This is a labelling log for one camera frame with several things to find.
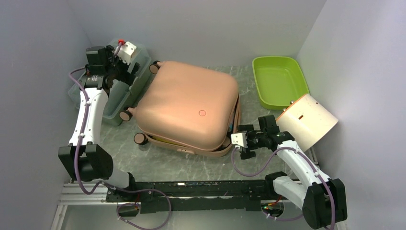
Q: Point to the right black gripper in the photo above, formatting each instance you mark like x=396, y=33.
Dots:
x=250, y=128

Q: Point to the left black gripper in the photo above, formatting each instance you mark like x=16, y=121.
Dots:
x=126, y=76

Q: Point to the pink hard-shell suitcase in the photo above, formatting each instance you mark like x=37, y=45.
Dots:
x=187, y=108

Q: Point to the cream appliance with orange rim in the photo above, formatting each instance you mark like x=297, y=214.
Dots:
x=307, y=121

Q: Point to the green plastic tray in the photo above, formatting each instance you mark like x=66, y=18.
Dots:
x=279, y=80

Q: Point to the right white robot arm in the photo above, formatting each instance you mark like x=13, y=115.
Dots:
x=321, y=199

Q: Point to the translucent plastic toolbox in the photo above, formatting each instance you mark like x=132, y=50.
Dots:
x=120, y=89

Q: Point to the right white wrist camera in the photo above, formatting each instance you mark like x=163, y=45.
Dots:
x=239, y=139

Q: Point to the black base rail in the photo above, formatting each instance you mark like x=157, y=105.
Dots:
x=153, y=197

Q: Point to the aluminium frame profile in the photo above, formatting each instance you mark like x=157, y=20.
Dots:
x=72, y=195

